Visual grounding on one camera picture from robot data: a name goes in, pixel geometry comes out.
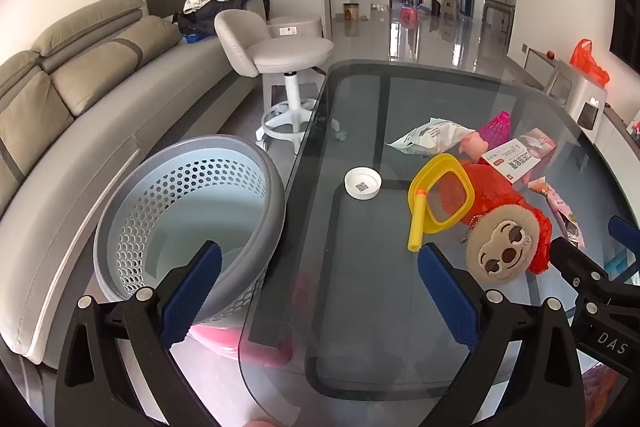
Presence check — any pink mesh plastic cone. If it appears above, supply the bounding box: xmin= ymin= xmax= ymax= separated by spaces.
xmin=475 ymin=111 xmax=512 ymax=146

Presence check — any white wet wipes packet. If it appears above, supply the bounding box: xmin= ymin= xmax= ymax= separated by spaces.
xmin=386 ymin=117 xmax=476 ymax=156

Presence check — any white swivel stool chair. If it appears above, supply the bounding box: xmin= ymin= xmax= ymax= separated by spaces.
xmin=214 ymin=9 xmax=348 ymax=152

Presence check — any grey perforated wastebasket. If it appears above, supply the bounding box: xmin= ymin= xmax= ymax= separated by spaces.
xmin=93 ymin=134 xmax=287 ymax=327

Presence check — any pink snack wrapper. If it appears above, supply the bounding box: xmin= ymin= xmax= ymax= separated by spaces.
xmin=527 ymin=177 xmax=586 ymax=250

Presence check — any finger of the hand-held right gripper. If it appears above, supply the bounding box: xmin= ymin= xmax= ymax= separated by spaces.
xmin=609 ymin=216 xmax=640 ymax=254
xmin=550 ymin=237 xmax=613 ymax=295

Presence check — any red white cardboard box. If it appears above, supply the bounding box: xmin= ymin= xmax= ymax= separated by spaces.
xmin=481 ymin=128 xmax=557 ymax=182

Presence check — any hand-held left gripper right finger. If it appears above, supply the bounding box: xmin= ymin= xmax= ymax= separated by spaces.
xmin=417 ymin=242 xmax=583 ymax=427

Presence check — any beige grey sofa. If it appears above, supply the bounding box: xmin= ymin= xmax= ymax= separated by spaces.
xmin=0 ymin=0 xmax=271 ymax=368

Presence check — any orange plastic bag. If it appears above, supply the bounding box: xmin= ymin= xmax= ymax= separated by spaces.
xmin=571 ymin=39 xmax=611 ymax=86

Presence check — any white round lid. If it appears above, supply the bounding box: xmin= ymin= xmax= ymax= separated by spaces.
xmin=344 ymin=167 xmax=383 ymax=200

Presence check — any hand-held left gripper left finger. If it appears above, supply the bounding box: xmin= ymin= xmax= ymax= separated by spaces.
xmin=56 ymin=241 xmax=223 ymax=427

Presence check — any pink plastic stool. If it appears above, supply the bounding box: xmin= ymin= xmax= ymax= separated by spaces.
xmin=190 ymin=272 xmax=301 ymax=368

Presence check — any pink pig toy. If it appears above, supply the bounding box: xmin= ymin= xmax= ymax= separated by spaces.
xmin=459 ymin=130 xmax=490 ymax=156

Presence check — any red plastic bag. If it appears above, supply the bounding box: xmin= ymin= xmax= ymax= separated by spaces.
xmin=440 ymin=159 xmax=553 ymax=275

